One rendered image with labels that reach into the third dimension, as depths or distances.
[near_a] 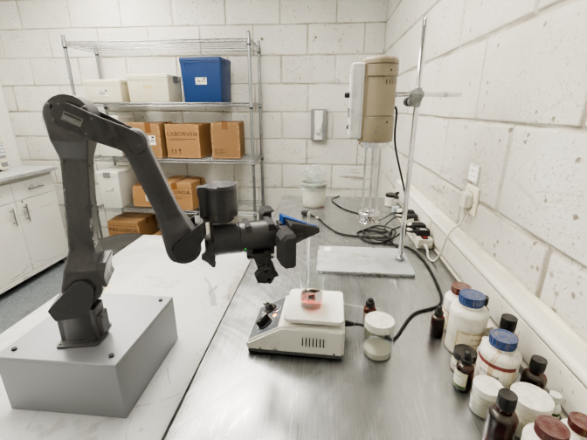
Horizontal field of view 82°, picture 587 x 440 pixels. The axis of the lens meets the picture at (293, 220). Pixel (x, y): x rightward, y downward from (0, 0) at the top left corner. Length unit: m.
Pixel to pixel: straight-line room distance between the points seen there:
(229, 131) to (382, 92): 1.95
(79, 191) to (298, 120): 2.60
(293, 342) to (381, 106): 0.65
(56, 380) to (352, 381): 0.50
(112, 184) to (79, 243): 2.62
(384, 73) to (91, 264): 0.81
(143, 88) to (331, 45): 1.52
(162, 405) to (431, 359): 0.52
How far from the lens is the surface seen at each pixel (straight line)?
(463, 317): 0.77
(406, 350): 0.80
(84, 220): 0.61
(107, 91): 3.19
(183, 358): 0.78
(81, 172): 0.59
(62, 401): 0.74
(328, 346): 0.72
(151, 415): 0.69
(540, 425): 0.59
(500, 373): 0.71
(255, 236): 0.61
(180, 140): 2.96
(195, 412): 0.67
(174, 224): 0.59
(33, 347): 0.74
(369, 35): 3.13
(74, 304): 0.64
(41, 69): 3.99
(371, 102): 1.00
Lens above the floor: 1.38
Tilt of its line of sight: 18 degrees down
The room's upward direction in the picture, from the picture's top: straight up
